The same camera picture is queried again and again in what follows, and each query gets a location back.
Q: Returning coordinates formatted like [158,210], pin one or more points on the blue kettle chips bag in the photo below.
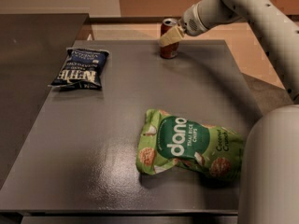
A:
[82,69]

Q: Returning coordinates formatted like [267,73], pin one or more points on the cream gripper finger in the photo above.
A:
[172,36]

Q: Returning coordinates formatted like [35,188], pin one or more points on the green rice chips bag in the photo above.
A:
[167,141]

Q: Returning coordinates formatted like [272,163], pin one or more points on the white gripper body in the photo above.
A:
[190,24]

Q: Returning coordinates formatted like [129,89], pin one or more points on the dark grey side counter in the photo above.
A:
[32,51]

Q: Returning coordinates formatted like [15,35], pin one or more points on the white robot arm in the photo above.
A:
[269,186]

